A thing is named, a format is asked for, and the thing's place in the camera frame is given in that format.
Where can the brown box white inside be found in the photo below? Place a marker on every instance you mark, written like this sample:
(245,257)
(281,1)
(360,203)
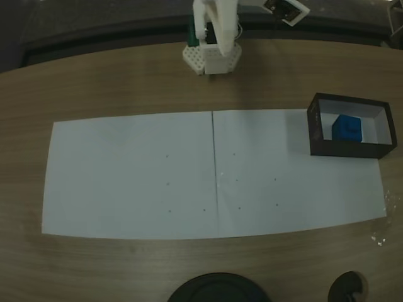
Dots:
(316,138)

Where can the white paper sheet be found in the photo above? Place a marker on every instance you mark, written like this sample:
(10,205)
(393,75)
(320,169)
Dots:
(283,195)
(110,176)

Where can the grey metal frame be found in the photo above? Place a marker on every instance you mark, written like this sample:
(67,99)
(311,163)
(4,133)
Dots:
(395,19)

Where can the blue cube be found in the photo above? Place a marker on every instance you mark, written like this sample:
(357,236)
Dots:
(346,129)

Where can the green clamp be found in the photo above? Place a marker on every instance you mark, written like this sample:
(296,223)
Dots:
(192,34)

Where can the black round object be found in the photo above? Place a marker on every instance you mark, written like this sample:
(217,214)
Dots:
(217,289)

